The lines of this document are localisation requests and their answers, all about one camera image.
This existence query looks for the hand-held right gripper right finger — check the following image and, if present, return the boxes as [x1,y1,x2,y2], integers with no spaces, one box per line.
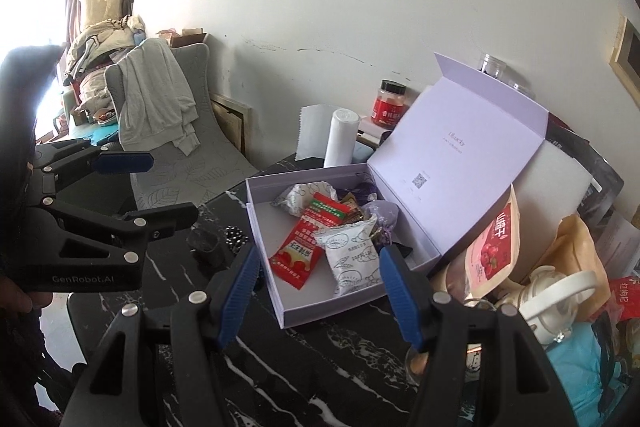
[377,244,576,427]

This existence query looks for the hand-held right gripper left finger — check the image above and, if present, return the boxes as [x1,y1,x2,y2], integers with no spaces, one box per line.
[72,242,261,427]

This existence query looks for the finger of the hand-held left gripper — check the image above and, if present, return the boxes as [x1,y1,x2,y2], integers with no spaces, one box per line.
[22,202,199,294]
[30,142,155,198]

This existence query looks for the white printed snack packet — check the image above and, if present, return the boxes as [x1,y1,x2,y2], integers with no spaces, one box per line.
[313,214,388,298]
[271,182,341,219]

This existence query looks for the red sachet with yellow print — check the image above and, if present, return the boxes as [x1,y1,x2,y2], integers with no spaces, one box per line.
[268,216,326,290]

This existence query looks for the lavender satin pouch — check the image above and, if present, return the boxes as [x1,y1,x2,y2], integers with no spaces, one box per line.
[361,201,401,243]

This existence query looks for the red sachet with green band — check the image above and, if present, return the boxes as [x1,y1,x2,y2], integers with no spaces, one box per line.
[300,193,351,228]

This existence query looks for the lavender gift box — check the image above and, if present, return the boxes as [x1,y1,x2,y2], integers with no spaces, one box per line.
[245,52,548,330]

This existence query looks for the person's left hand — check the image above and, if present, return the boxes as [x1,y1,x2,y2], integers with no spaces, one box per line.
[0,291,33,313]

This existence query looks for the light blue side table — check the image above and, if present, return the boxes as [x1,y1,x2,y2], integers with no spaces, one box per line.
[60,122,121,145]

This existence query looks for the black polka dot case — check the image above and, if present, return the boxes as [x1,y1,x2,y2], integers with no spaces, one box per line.
[190,224,251,258]

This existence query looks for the grey sweater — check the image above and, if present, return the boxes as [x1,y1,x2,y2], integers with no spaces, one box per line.
[120,39,197,156]

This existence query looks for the grey leaf pattern chair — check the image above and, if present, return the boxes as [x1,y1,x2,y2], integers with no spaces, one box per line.
[105,42,261,210]

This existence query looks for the red and kraft snack pouch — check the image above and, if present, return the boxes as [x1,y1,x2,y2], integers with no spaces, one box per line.
[445,184,522,303]

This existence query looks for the pile of clothes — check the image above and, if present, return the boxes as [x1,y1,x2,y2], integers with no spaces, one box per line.
[62,0,146,122]

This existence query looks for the cardboard box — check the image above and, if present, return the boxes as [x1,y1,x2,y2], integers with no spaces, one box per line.
[155,27,206,48]

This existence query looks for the white water bottle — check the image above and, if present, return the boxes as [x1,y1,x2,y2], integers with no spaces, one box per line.
[492,264,601,348]

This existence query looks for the light blue small item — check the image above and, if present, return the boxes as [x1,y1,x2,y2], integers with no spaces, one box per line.
[352,139,376,162]

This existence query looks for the white paper sheet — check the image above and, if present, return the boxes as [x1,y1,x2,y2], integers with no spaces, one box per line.
[295,104,341,160]

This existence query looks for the white plastic bag roll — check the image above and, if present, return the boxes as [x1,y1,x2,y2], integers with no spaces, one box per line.
[323,108,362,168]

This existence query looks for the kraft paper bag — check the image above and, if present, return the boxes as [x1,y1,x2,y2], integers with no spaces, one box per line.
[537,214,608,293]

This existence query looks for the red lid jar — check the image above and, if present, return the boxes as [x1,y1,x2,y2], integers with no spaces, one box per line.
[371,79,408,129]

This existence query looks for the light blue plastic bag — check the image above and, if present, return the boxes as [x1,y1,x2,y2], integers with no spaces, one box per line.
[545,322,631,427]

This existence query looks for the red printed packet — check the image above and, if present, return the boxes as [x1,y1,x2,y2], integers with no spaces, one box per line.
[607,277,640,323]

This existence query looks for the white papers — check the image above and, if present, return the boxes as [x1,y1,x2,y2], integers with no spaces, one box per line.
[595,209,640,278]

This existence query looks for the cream wall cabinet frame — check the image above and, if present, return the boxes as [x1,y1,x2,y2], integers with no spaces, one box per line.
[609,14,640,84]

